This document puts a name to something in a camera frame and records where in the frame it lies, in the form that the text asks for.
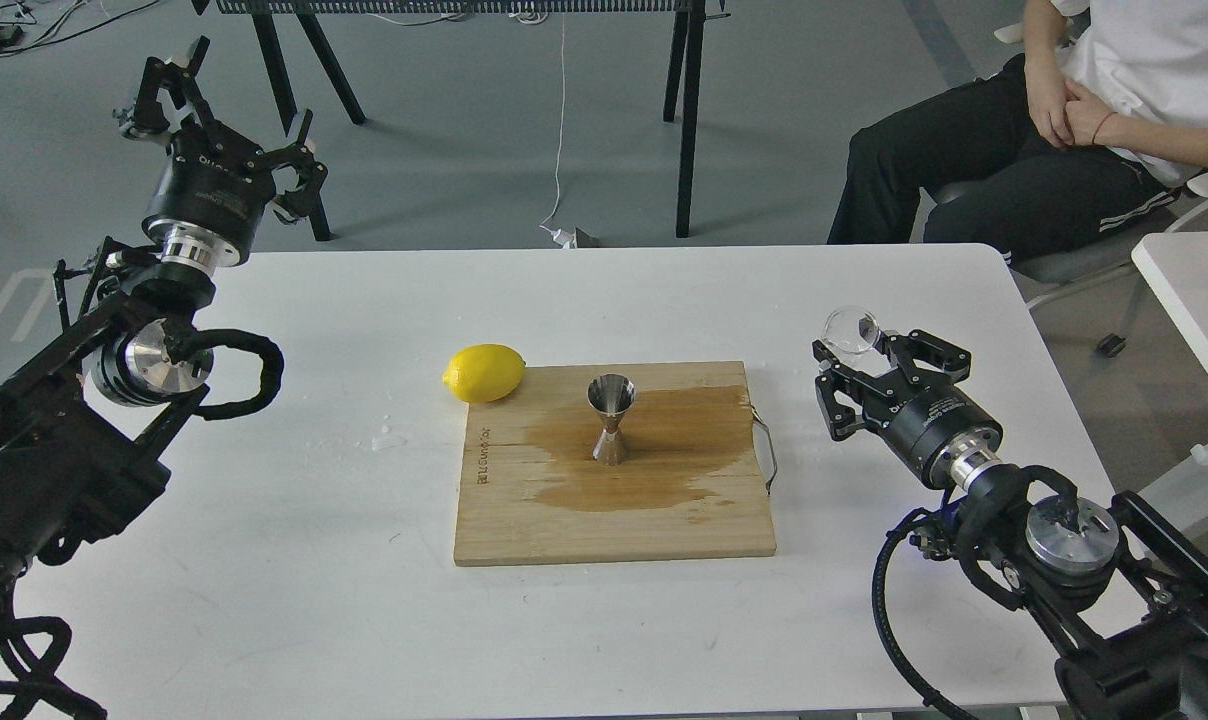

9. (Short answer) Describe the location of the white hanging cable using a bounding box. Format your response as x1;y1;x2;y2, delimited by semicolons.
538;12;599;249

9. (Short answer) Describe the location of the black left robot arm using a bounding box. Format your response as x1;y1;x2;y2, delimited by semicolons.
0;37;329;719

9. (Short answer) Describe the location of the wooden cutting board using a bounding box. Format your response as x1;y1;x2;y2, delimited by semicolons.
452;361;778;568

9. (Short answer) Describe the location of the yellow lemon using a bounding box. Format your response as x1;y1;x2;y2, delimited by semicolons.
441;346;525;403

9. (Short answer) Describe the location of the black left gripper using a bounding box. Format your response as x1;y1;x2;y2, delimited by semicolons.
114;36;329;266

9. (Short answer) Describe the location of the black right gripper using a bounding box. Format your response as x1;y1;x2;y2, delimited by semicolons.
811;329;1003;489

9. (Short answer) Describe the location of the seated person white shirt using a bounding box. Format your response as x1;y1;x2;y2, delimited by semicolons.
827;1;1208;265

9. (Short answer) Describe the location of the black metal table frame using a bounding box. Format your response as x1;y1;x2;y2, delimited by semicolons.
191;1;728;242

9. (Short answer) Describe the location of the small clear glass cup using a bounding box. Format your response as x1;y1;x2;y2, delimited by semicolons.
819;304;882;358

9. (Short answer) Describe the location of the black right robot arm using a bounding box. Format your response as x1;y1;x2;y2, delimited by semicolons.
813;331;1208;719

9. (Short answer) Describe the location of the steel double jigger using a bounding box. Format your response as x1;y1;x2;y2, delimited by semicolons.
587;373;637;466

